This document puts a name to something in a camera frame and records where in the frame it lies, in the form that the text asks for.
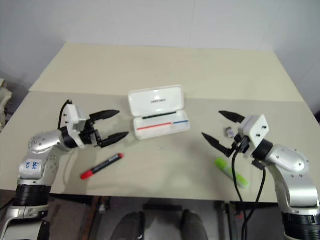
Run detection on white plastic pencil case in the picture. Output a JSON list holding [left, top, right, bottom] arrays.
[[127, 84, 192, 141]]

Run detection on brown table leg frame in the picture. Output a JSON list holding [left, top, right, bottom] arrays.
[[86, 195, 112, 240]]

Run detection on red and blue pencil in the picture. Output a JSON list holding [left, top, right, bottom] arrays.
[[136, 120, 190, 131]]

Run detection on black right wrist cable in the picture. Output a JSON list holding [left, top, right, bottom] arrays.
[[231, 143, 267, 240]]

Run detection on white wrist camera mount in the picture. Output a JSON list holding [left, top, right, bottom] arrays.
[[237, 114, 271, 152], [63, 104, 88, 149]]

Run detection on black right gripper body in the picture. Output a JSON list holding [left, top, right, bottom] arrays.
[[229, 134, 251, 158]]

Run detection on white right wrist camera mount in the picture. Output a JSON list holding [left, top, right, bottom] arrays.
[[237, 114, 271, 152]]

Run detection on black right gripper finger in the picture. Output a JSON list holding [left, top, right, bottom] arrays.
[[201, 132, 237, 159], [218, 110, 247, 125]]

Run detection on red and black marker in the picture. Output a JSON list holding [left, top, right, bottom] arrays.
[[80, 152, 125, 181]]

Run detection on metal table leg frame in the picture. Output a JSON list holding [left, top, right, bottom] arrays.
[[214, 200, 241, 240]]

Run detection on thin black pen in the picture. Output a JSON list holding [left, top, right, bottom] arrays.
[[141, 111, 176, 119]]

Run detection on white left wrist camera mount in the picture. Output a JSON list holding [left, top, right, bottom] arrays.
[[63, 104, 88, 149]]

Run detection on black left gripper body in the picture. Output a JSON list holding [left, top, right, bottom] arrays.
[[79, 119, 103, 149]]

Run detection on black crossbar under table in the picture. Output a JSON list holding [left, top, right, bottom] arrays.
[[142, 203, 183, 211]]

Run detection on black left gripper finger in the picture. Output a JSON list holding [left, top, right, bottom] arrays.
[[89, 109, 121, 125], [96, 131, 130, 149]]

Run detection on dark rounded shape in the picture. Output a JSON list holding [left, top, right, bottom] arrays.
[[116, 211, 146, 240], [180, 209, 209, 240]]

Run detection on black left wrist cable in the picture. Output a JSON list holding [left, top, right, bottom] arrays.
[[57, 99, 75, 131]]

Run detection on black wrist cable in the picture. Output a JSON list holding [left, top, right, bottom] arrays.
[[231, 143, 267, 240], [57, 99, 75, 131]]

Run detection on dark slanted bar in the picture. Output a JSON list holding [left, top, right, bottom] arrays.
[[309, 96, 320, 121]]

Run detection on green highlighter pen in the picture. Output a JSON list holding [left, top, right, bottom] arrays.
[[213, 156, 251, 189]]

